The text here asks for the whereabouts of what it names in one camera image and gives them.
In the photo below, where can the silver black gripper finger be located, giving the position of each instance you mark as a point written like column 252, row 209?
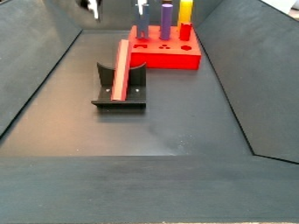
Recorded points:
column 91, row 5

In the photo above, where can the red hexagon rod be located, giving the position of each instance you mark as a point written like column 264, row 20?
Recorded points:
column 123, row 57

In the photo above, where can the red peg board base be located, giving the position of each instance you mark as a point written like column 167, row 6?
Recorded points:
column 166, row 54

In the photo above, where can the blue forked block peg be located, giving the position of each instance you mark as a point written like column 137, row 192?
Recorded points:
column 142, row 19

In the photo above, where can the dark brown cylinder peg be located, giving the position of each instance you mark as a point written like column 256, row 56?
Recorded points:
column 167, row 1

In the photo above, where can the purple cylinder peg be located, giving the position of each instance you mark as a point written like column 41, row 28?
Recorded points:
column 167, row 10

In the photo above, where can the yellow forked block peg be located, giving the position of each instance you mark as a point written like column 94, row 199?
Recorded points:
column 185, row 11

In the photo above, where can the short red flower peg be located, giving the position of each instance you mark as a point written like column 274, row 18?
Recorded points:
column 186, row 28

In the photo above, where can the black curved cradle stand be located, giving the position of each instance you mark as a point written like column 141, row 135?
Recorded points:
column 135, row 97

